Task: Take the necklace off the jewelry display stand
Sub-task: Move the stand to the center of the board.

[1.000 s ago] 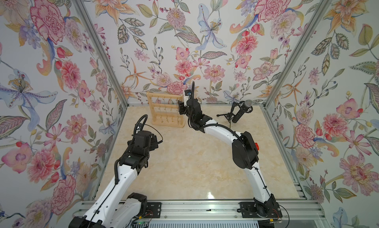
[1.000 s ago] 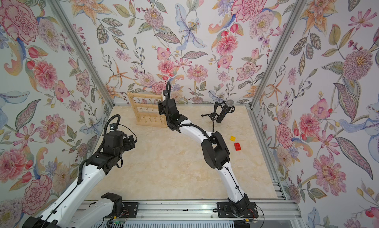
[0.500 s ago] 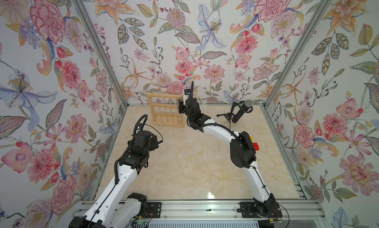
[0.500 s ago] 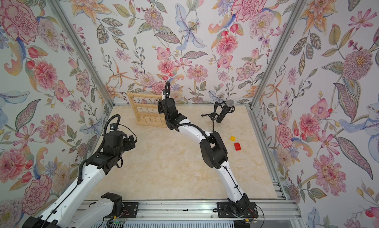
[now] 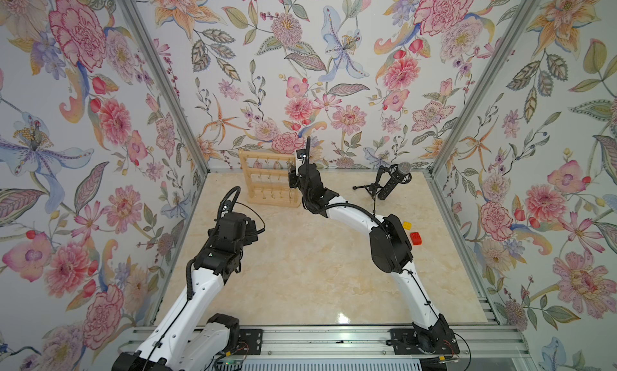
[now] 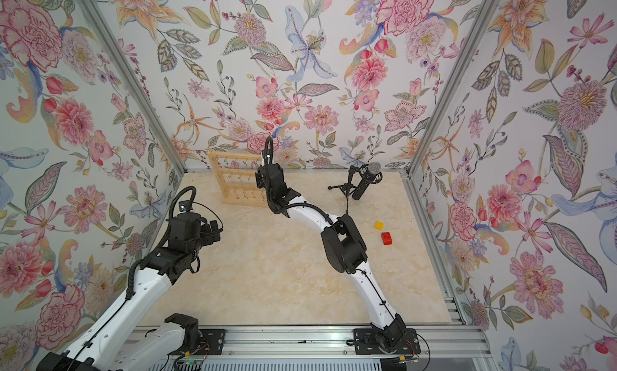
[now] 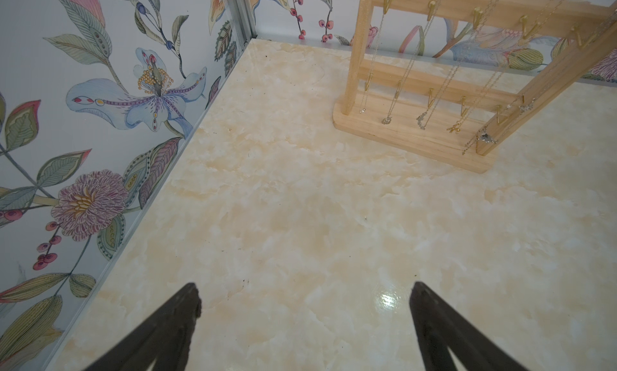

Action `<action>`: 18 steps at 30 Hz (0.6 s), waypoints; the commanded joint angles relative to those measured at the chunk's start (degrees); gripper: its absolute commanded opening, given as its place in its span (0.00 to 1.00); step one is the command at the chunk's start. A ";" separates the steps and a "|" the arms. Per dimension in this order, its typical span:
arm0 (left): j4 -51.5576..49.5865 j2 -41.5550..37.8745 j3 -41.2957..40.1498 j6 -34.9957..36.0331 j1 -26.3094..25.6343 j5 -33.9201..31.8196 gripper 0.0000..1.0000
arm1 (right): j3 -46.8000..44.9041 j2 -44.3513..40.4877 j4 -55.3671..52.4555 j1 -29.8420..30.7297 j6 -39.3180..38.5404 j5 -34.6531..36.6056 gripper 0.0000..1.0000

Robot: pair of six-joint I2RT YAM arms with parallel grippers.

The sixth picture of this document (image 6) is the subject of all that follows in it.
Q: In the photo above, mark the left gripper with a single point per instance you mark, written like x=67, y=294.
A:
x=210, y=232

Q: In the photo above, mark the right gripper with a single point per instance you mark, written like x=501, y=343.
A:
x=269, y=176

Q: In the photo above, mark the wooden jewelry display stand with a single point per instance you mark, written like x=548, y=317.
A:
x=235, y=174

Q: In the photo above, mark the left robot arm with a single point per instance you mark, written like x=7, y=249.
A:
x=102, y=347

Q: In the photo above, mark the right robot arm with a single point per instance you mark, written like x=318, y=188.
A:
x=345, y=251

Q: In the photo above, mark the black microphone on tripod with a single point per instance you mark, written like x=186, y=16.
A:
x=359, y=179

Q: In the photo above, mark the red toy brick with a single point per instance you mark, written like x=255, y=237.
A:
x=386, y=239

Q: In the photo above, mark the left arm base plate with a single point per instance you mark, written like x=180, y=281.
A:
x=210, y=343

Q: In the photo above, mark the aluminium mounting rail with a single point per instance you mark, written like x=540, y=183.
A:
x=442, y=341

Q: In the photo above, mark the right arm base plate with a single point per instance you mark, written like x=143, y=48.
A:
x=372, y=342

